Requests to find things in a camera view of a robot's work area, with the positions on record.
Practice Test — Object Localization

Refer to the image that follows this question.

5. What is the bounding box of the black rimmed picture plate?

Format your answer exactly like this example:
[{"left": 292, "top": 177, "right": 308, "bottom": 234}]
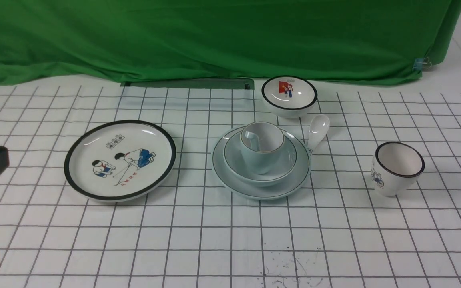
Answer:
[{"left": 64, "top": 120, "right": 177, "bottom": 203}]

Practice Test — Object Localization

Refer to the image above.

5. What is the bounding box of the light blue ceramic cup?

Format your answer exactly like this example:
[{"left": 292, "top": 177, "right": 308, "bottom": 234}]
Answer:
[{"left": 239, "top": 122, "right": 284, "bottom": 175}]

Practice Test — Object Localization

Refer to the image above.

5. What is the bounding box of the blue binder clip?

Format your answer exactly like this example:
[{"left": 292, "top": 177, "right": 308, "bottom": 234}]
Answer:
[{"left": 412, "top": 57, "right": 433, "bottom": 71}]

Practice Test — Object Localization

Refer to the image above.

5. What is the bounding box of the light blue large plate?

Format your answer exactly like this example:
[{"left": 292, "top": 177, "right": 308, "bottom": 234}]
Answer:
[{"left": 212, "top": 126, "right": 311, "bottom": 201}]

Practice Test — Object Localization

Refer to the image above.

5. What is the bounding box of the green backdrop cloth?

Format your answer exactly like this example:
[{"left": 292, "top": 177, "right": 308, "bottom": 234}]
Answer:
[{"left": 0, "top": 0, "right": 461, "bottom": 86}]

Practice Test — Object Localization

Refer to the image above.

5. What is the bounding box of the white bowl with red picture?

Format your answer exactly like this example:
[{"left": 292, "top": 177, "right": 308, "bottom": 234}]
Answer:
[{"left": 261, "top": 76, "right": 318, "bottom": 119}]

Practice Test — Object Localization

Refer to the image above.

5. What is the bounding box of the white ceramic spoon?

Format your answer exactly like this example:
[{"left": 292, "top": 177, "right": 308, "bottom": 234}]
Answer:
[
  {"left": 306, "top": 114, "right": 330, "bottom": 155},
  {"left": 240, "top": 129, "right": 260, "bottom": 152}
]

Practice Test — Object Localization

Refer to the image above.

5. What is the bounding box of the white grid tablecloth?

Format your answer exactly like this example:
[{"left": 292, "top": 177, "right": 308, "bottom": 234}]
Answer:
[{"left": 0, "top": 84, "right": 461, "bottom": 288}]

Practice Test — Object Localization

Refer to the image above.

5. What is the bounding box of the white cup black rim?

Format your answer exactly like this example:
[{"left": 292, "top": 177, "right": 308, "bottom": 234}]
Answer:
[{"left": 370, "top": 142, "right": 425, "bottom": 197}]

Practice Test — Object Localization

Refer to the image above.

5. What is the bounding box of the light blue shallow bowl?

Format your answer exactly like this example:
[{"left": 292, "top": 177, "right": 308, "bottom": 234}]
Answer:
[{"left": 223, "top": 131, "right": 297, "bottom": 187}]

